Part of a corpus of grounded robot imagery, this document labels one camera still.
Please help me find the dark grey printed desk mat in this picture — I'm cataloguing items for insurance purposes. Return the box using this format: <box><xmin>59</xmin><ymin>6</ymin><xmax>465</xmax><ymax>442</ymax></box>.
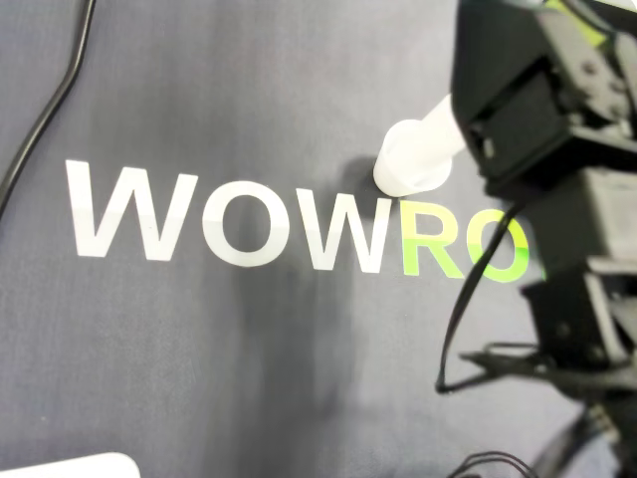
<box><xmin>0</xmin><ymin>0</ymin><xmax>637</xmax><ymax>478</ymax></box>

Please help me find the black servo cable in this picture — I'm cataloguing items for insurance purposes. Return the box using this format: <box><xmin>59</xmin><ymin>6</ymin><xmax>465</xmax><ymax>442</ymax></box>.
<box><xmin>435</xmin><ymin>196</ymin><xmax>519</xmax><ymax>395</ymax></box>

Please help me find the white translucent plastic cylinder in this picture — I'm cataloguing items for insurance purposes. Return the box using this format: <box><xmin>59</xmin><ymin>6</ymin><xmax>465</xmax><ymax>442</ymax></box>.
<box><xmin>407</xmin><ymin>94</ymin><xmax>468</xmax><ymax>188</ymax></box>

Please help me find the white translucent plastic cup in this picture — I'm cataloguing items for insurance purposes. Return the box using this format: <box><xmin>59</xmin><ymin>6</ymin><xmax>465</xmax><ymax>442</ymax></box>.
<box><xmin>372</xmin><ymin>119</ymin><xmax>455</xmax><ymax>198</ymax></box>

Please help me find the thick black cable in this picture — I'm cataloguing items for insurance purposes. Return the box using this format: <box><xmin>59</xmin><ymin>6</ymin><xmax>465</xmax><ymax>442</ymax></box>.
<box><xmin>0</xmin><ymin>0</ymin><xmax>97</xmax><ymax>218</ymax></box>

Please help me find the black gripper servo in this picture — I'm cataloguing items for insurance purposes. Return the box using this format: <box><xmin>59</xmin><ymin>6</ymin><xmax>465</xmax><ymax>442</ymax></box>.
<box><xmin>450</xmin><ymin>0</ymin><xmax>637</xmax><ymax>197</ymax></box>

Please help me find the white desk lamp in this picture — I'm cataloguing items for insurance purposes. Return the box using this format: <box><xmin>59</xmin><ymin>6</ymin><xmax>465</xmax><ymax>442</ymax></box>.
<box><xmin>0</xmin><ymin>451</ymin><xmax>141</xmax><ymax>478</ymax></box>

